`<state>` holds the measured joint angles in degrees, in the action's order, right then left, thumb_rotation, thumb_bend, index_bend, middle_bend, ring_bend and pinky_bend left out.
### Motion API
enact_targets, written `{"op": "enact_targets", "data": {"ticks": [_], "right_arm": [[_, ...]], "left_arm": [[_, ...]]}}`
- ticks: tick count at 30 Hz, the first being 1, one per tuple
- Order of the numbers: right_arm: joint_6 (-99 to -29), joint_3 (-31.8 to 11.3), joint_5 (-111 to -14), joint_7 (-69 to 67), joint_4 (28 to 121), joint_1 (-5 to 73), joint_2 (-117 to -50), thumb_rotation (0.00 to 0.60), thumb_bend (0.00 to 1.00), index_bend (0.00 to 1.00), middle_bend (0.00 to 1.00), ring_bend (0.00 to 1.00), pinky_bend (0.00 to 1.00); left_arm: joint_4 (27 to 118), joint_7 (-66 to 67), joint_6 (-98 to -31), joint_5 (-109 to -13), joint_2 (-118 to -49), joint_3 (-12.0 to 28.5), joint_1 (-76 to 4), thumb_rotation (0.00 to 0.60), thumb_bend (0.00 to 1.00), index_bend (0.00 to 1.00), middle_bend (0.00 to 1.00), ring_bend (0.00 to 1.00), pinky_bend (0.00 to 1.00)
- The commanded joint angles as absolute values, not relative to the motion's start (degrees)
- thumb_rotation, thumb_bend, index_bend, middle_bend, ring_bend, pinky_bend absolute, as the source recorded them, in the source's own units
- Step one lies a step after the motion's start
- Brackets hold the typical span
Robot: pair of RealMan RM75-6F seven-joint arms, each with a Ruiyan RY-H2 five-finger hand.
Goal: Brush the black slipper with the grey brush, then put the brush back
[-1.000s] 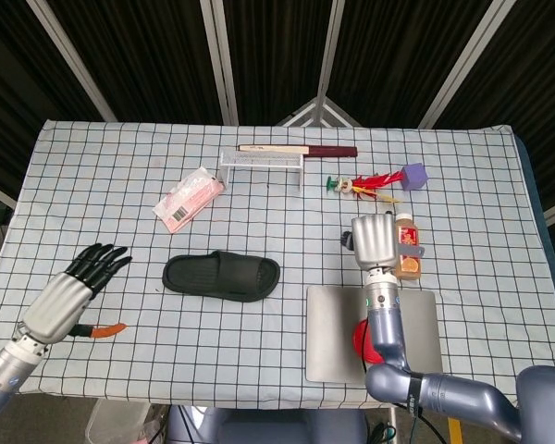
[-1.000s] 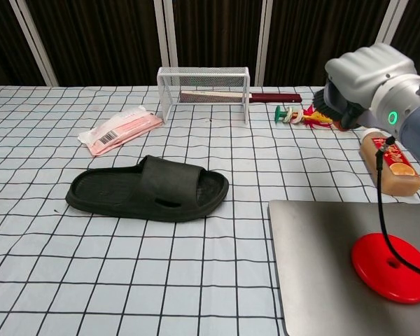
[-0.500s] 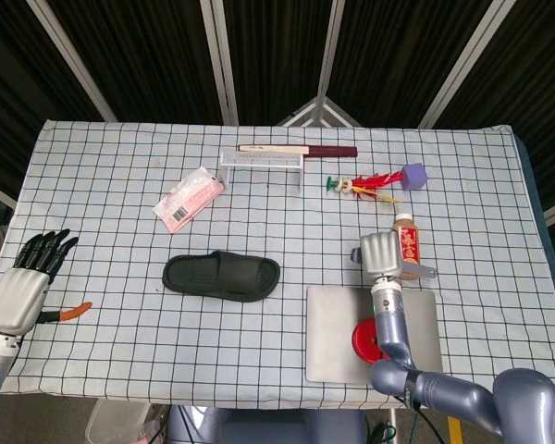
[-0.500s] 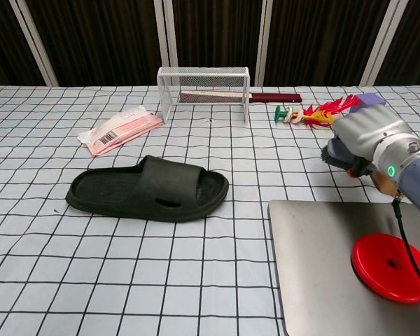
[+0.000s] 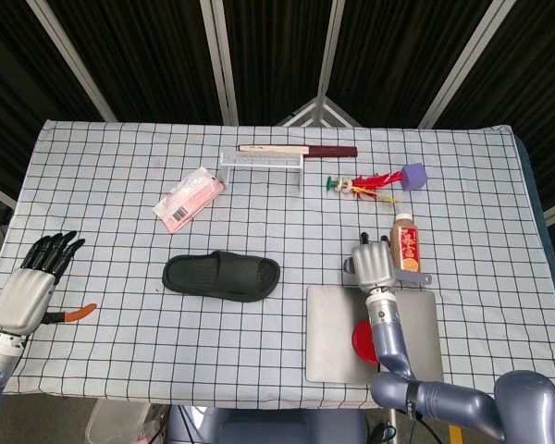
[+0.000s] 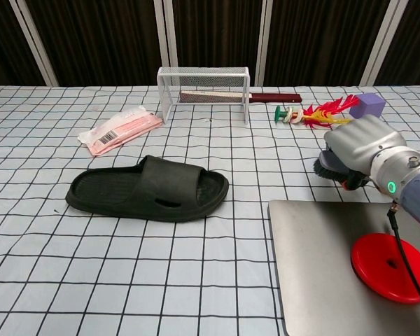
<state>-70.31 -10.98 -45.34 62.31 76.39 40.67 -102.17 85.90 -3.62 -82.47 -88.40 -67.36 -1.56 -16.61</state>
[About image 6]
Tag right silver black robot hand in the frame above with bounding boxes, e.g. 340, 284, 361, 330
323, 114, 409, 192

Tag grey handled brush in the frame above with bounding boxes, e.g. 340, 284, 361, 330
313, 148, 353, 182

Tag black rubber slide sandal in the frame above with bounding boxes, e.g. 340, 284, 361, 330
65, 155, 230, 224

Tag purple foam cube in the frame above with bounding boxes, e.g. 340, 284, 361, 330
349, 92, 386, 120

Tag red yellow feather shuttlecock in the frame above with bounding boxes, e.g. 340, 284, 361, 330
274, 94, 361, 131

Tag dark red folding fan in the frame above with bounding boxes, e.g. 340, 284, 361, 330
179, 90, 303, 105

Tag grey metal plate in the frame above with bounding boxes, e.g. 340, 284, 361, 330
267, 199, 420, 336

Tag red round disc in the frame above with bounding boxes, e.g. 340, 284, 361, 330
351, 233, 420, 304

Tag pink plastic packet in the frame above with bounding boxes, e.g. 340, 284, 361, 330
78, 106, 164, 156

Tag black folding screen white frames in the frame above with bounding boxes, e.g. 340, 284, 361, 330
0, 0, 420, 88

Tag checkered white tablecloth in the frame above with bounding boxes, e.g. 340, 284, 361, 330
0, 83, 420, 336

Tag white mesh wire rack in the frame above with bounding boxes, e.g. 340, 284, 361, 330
156, 66, 251, 125

